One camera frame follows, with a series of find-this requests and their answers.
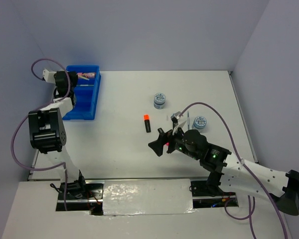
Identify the silver foil covered plate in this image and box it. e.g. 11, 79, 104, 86
103, 179, 194, 216

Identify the pink capped pencil tube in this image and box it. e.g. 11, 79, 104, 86
77, 72, 96, 79

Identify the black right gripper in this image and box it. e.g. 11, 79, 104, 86
148, 122, 200, 160

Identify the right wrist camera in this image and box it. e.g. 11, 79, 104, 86
170, 112, 187, 135

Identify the blue plastic compartment bin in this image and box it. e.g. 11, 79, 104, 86
63, 65, 101, 120

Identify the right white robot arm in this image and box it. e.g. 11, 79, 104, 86
148, 128, 299, 216

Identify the orange capped black highlighter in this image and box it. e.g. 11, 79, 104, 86
144, 115, 151, 133

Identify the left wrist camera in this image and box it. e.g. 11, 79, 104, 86
42, 69, 56, 84

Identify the blue thin pen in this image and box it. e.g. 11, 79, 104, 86
187, 111, 190, 130

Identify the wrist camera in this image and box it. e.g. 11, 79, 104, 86
42, 69, 56, 84
170, 112, 187, 135

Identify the black metal base rail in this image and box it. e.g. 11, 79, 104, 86
55, 177, 238, 216

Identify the blue paint jar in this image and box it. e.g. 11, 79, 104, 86
153, 93, 166, 110
192, 116, 207, 131

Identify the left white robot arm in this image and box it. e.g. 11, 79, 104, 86
28, 70, 88, 199

